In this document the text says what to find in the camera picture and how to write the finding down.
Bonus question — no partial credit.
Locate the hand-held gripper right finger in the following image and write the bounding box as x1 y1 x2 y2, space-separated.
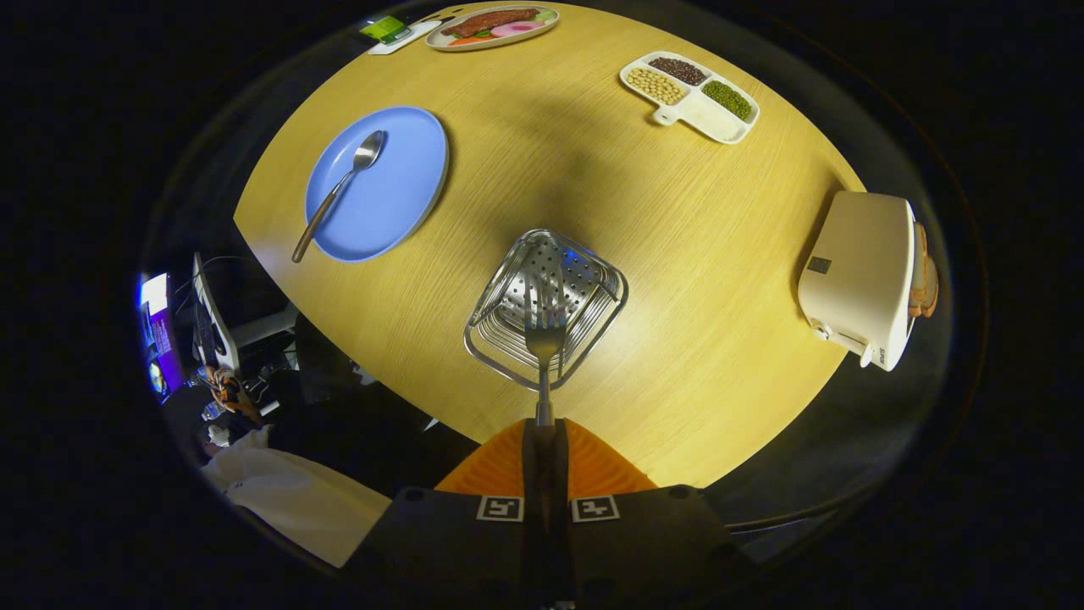
546 418 756 607

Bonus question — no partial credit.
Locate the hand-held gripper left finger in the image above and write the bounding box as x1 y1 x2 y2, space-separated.
343 418 547 607

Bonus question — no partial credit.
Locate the metal fork with brown handle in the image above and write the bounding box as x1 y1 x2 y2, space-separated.
523 288 568 427

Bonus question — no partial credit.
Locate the metal spoon with brown handle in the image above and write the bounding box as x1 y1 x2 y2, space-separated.
291 130 386 264

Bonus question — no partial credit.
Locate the white cloth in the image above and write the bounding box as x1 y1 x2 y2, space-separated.
201 425 392 568

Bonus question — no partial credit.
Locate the square perforated metal basket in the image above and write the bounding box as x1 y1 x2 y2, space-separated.
463 228 630 392

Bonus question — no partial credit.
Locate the white keyboard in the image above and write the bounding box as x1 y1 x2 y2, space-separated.
191 252 297 374

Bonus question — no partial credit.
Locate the white toaster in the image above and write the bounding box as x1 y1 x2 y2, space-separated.
797 190 920 372

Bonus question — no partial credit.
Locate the blue round plate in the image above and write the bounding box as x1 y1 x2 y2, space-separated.
304 105 450 263

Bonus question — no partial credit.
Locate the lit computer monitor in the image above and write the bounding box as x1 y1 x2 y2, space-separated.
138 271 185 399

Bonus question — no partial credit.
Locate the white divided dish of beans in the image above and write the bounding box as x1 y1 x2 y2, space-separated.
619 51 760 146

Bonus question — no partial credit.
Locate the white oval food plate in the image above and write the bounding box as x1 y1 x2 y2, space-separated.
424 5 561 53

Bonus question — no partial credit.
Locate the white square coaster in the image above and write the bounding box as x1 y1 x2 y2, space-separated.
368 19 443 56

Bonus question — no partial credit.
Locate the green plastic bottle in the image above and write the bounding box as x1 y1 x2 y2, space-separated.
359 14 413 45

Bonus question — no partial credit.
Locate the brown meat piece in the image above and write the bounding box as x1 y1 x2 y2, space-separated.
440 8 540 39

